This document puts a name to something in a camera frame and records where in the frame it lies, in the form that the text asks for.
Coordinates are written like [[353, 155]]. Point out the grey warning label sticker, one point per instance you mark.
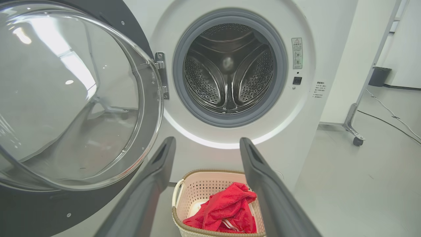
[[297, 52]]

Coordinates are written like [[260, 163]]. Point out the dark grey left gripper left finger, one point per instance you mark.
[[144, 197]]

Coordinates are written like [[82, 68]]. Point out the black waste bin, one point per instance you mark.
[[380, 77]]

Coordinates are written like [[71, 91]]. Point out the stainless steel washing machine drum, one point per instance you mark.
[[227, 65]]

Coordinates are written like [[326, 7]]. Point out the red garment with white trim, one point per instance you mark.
[[194, 222]]

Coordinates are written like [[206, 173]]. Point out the cream perforated basket brown rim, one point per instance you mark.
[[197, 194]]

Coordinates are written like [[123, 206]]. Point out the washing machine glass door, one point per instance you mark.
[[82, 98]]

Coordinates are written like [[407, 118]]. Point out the small printed text sticker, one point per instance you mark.
[[319, 89]]

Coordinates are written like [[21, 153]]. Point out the white front-load washing machine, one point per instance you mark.
[[322, 26]]

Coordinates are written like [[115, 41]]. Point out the black door latch socket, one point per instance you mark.
[[297, 80]]

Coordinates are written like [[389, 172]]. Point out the metal door hinge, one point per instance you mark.
[[161, 75]]

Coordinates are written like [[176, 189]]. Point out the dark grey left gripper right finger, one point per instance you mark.
[[273, 204]]

